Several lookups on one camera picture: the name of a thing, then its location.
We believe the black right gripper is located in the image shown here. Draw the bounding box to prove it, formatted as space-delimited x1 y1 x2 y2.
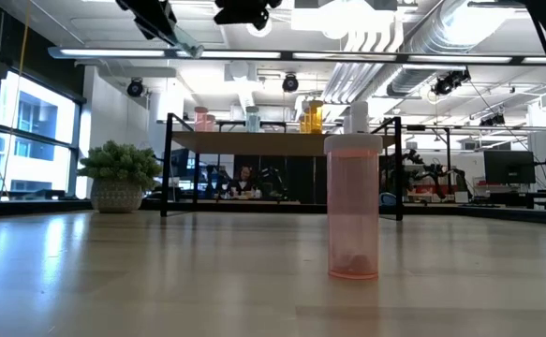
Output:
213 0 284 32

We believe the green translucent medicine bottle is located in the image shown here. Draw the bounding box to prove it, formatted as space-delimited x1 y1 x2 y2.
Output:
172 25 205 60
244 105 261 134

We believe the clear medicine bottle white cap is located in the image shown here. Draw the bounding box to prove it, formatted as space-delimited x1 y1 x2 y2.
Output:
349 101 370 136

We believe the long ceiling light bar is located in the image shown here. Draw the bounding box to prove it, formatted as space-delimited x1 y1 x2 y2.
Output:
47 45 546 67

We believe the round black ceiling speaker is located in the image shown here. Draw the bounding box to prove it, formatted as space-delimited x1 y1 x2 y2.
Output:
125 77 146 99
281 72 301 94

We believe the person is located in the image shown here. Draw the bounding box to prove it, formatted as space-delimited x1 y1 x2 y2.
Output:
228 164 262 200

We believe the green plant in white pot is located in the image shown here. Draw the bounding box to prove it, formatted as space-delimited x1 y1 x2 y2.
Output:
76 139 164 215

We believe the black track spotlight cluster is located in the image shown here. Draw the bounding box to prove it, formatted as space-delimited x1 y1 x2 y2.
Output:
430 68 472 97

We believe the black computer monitor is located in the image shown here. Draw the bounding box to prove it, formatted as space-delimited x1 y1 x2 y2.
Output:
482 149 538 185

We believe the white ring ceiling fixture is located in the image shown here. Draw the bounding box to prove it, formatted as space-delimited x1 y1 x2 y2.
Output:
245 21 273 38

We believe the wooden shelf black metal frame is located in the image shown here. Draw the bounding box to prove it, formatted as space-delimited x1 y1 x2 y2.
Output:
159 111 404 222

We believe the yellow cable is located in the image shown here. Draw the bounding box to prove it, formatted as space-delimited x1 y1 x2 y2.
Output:
0 13 33 200

